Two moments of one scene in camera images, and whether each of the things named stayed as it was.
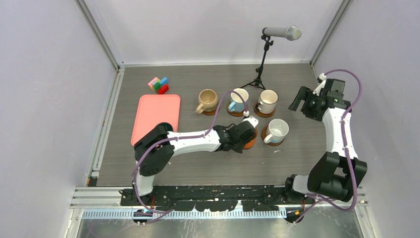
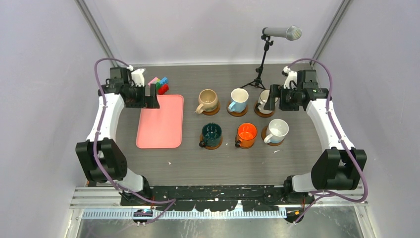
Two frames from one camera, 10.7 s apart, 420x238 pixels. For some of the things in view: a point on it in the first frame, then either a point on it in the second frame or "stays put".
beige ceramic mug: x=209 y=100 stays put
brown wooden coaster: x=264 y=135 stays put
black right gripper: x=303 y=94 -> x=276 y=91
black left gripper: x=238 y=148 -> x=146 y=101
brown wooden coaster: x=234 y=113 stays put
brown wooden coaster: x=261 y=114 stays put
